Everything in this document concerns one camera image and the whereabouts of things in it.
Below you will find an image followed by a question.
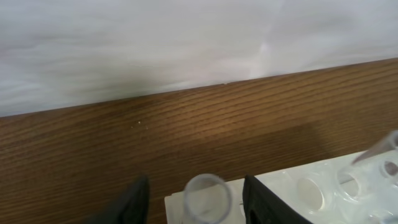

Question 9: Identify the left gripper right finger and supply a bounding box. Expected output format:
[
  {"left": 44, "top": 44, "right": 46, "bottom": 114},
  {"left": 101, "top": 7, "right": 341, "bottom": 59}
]
[{"left": 242, "top": 174, "right": 313, "bottom": 224}]

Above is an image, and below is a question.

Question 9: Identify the clear test tube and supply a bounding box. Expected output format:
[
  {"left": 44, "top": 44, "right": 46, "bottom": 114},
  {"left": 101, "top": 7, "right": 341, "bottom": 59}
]
[
  {"left": 352, "top": 130, "right": 398, "bottom": 166},
  {"left": 182, "top": 173, "right": 233, "bottom": 224}
]

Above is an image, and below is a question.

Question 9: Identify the white test tube rack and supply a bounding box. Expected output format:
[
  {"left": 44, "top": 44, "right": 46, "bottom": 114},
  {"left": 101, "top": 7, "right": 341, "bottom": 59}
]
[{"left": 164, "top": 149, "right": 398, "bottom": 224}]

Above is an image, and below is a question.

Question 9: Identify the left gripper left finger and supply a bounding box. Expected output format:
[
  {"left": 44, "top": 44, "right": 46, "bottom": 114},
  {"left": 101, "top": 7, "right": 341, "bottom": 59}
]
[{"left": 83, "top": 175, "right": 150, "bottom": 224}]

